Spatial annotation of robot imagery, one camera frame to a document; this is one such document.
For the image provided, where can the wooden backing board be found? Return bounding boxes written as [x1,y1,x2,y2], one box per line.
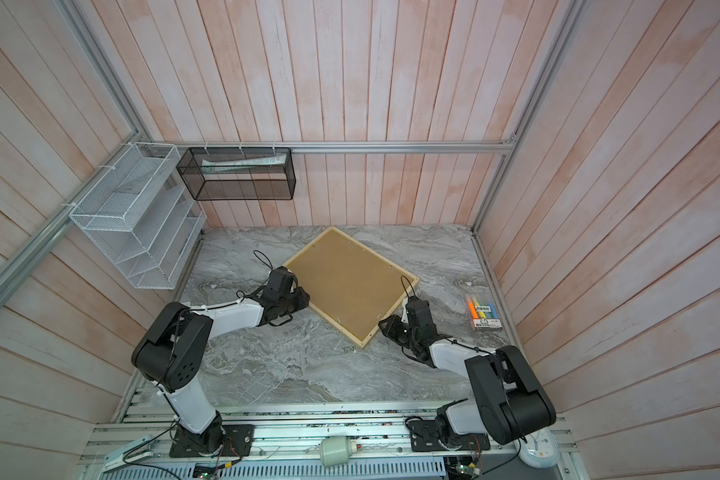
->
[287,229,415,343]

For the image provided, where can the light wooden picture frame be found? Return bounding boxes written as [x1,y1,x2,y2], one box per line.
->
[281,225,421,350]

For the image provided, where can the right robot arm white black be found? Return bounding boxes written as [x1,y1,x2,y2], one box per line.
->
[378,296,557,448]

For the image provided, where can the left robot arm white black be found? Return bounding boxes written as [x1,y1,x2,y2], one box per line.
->
[131,266,310,435]

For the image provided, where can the coloured marker pack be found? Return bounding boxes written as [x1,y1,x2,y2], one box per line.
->
[466,295,502,330]

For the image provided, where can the white cylindrical device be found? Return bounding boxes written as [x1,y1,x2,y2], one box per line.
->
[319,436,362,468]

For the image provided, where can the paper in black basket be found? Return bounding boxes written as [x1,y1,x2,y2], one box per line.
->
[200,154,288,175]

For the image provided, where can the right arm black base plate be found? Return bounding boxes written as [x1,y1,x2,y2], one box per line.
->
[404,416,491,453]

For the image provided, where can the black wire mesh basket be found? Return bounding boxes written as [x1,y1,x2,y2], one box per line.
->
[177,146,297,201]

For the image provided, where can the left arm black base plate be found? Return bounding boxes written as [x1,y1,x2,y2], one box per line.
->
[169,424,255,458]

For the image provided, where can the white wire mesh shelf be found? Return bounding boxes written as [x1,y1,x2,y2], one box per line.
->
[70,143,206,290]

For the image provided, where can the white wall clock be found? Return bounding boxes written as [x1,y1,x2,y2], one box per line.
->
[519,428,560,469]

